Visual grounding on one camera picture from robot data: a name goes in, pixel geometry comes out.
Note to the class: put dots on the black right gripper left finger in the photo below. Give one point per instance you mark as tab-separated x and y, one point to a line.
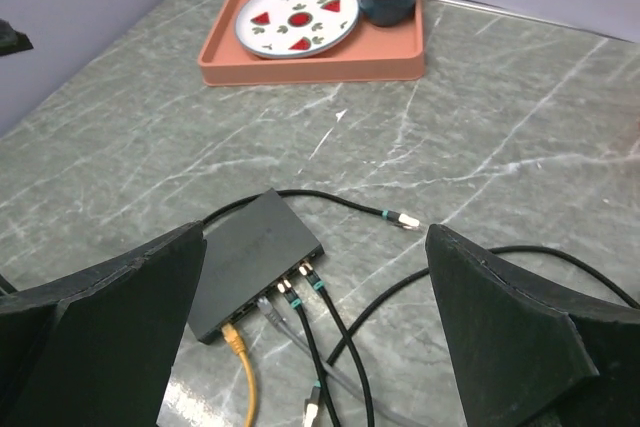
96	347

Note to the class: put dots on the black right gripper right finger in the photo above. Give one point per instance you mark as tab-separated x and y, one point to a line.
522	346

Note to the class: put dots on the black network switch box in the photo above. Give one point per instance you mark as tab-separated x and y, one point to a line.
245	257

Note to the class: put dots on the pink rectangular tray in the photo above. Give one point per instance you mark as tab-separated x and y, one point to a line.
369	53

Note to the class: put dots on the white plate with strawberries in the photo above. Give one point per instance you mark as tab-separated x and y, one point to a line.
287	29

